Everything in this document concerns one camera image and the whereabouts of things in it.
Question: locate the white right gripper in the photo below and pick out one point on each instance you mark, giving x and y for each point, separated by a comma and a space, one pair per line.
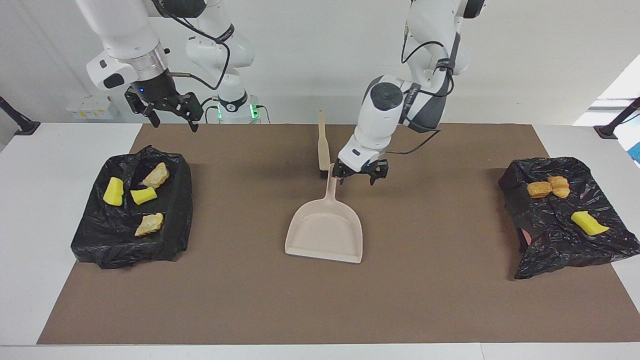
125, 70

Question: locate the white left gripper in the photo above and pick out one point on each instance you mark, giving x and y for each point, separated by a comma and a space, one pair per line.
357, 150

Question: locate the beige hand brush black bristles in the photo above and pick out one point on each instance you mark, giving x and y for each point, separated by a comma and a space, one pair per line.
323, 145

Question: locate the pale bread chunk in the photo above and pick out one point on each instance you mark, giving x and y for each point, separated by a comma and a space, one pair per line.
156, 176

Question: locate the beige plastic dustpan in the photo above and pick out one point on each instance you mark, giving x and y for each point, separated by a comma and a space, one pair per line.
325, 235

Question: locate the yellow sponge chunk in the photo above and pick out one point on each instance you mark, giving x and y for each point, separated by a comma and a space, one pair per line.
113, 192
143, 195

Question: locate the orange striped croissant piece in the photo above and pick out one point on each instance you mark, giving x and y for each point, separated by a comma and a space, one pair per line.
149, 224
560, 186

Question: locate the brown bread roll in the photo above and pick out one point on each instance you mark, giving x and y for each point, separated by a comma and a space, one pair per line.
539, 189

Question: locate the notched yellow sponge piece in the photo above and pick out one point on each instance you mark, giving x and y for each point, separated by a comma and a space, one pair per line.
589, 223

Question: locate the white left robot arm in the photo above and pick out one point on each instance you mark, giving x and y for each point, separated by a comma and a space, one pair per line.
385, 115

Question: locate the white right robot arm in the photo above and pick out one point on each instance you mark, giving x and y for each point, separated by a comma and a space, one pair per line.
120, 30

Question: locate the black bag lined bin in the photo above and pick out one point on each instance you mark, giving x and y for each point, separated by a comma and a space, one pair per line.
100, 240
565, 240

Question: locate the pink bin under bag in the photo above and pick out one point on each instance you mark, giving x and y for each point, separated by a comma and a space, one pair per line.
523, 239

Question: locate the brown table mat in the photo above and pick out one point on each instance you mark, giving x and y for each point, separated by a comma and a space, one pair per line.
400, 300

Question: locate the blue plastic item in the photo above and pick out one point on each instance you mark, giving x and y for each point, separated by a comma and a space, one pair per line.
636, 152

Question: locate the white wall power box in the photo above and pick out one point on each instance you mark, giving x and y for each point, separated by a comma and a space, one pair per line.
92, 107

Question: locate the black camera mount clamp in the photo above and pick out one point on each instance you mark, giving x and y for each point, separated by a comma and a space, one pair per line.
25, 125
612, 127

